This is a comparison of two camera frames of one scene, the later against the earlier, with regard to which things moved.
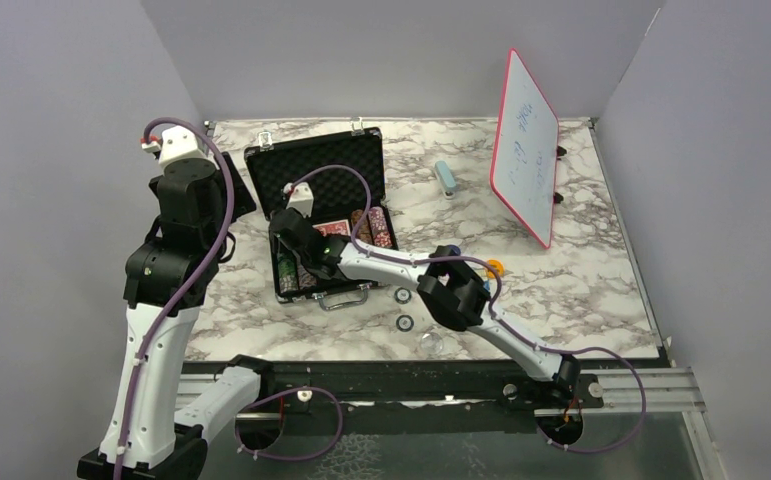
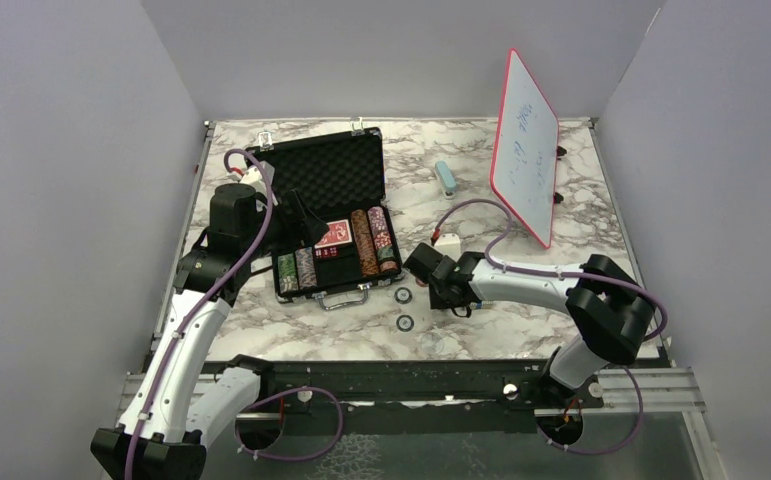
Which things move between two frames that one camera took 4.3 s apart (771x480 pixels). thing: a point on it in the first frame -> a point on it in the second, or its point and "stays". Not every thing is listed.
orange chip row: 364,231 stays
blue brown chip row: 305,279 stays
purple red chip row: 380,232 stays
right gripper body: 298,214 -> 438,301
